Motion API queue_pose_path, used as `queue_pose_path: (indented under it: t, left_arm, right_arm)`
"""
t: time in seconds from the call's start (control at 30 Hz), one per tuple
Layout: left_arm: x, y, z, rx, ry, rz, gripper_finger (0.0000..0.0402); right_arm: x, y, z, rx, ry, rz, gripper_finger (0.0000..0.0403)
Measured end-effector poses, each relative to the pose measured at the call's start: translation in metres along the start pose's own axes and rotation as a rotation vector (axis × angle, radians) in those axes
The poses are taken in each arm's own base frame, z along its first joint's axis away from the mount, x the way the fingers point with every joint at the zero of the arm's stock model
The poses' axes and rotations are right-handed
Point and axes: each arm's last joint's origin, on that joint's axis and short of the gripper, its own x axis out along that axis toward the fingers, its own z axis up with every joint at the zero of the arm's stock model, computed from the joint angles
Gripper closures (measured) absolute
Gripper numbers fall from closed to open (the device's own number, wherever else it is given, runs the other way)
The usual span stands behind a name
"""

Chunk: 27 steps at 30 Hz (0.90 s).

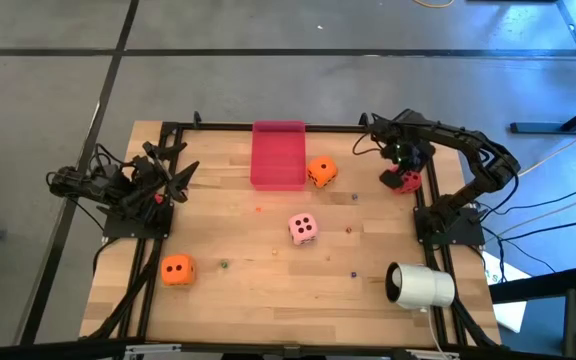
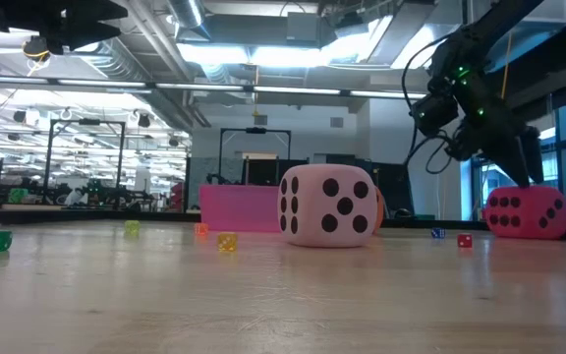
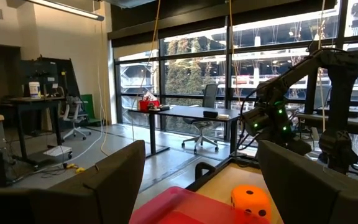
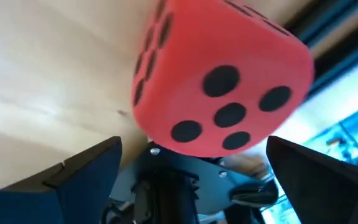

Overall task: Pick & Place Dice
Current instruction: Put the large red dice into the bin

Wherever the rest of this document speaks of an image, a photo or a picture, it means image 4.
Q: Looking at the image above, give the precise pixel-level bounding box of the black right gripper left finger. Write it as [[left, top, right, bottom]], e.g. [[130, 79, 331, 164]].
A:
[[0, 136, 123, 224]]

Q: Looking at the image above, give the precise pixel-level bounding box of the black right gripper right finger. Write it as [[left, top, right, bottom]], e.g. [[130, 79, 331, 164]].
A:
[[265, 136, 358, 224]]

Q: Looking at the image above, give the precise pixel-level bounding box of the large red foam die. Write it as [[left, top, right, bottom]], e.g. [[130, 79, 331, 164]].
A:
[[131, 0, 315, 158]]

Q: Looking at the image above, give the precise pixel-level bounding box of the large glass window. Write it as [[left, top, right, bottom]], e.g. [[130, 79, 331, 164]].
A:
[[261, 0, 358, 224]]

